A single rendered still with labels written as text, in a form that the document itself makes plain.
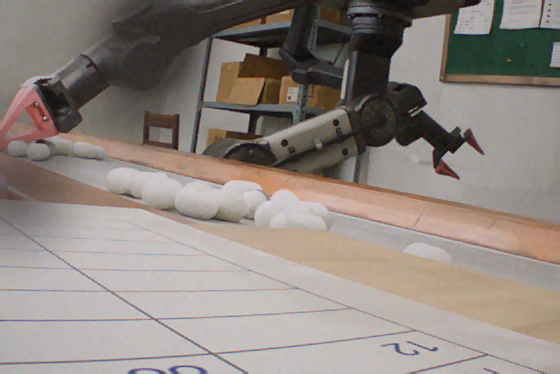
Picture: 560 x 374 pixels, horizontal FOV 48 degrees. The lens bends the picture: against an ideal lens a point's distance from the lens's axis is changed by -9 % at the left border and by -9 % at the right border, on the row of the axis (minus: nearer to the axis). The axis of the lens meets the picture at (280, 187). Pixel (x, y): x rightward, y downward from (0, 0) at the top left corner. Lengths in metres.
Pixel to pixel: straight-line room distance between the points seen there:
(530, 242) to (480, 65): 2.55
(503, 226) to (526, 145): 2.31
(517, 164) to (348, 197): 2.24
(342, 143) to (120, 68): 0.65
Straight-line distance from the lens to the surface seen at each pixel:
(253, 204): 0.46
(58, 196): 0.24
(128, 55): 0.78
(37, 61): 5.47
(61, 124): 0.80
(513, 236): 0.51
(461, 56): 3.11
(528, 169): 2.80
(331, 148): 1.32
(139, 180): 0.50
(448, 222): 0.54
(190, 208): 0.43
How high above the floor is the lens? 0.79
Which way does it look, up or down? 3 degrees down
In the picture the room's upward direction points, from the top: 8 degrees clockwise
